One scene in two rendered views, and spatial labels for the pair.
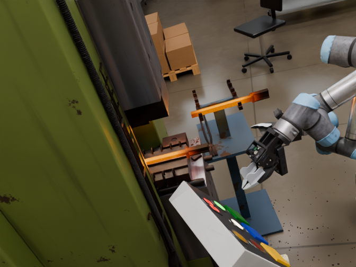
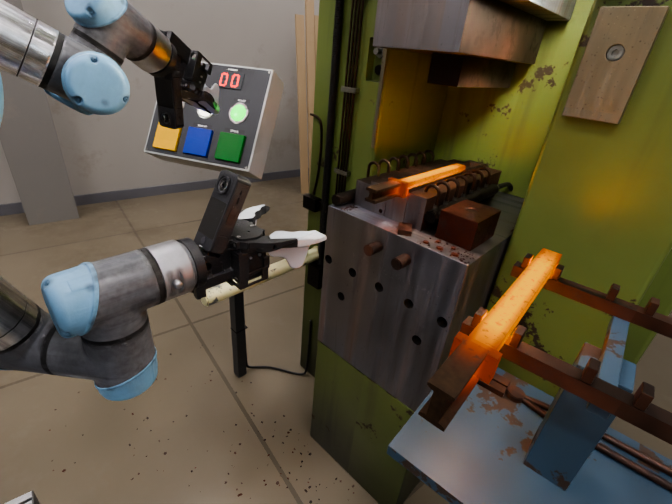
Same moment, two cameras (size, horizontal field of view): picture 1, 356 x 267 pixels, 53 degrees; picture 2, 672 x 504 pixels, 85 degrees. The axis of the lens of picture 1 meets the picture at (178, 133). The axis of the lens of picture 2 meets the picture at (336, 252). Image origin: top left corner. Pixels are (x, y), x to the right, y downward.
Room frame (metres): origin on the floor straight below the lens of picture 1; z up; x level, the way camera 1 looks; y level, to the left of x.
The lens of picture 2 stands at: (1.63, -0.76, 1.25)
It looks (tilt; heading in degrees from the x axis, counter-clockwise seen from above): 28 degrees down; 122
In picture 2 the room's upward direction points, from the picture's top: 6 degrees clockwise
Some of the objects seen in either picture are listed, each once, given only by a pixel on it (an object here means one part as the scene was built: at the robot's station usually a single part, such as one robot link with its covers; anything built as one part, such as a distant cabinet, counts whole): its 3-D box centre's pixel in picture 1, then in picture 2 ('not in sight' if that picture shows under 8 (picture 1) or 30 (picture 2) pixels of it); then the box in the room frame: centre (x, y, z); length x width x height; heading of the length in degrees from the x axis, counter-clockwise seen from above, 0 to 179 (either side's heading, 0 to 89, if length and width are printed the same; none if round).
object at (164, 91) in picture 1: (115, 107); (466, 32); (1.32, 0.20, 1.32); 0.42 x 0.20 x 0.10; 81
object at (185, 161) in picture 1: (144, 173); (432, 185); (1.32, 0.20, 0.96); 0.42 x 0.20 x 0.09; 81
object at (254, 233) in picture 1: (253, 234); (198, 142); (0.76, -0.12, 1.01); 0.07 x 0.05 x 0.07; 16
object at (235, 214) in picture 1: (236, 216); (230, 147); (0.85, -0.09, 1.01); 0.07 x 0.05 x 0.07; 16
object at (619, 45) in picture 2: not in sight; (610, 66); (1.62, 0.08, 1.27); 0.09 x 0.02 x 0.17; 171
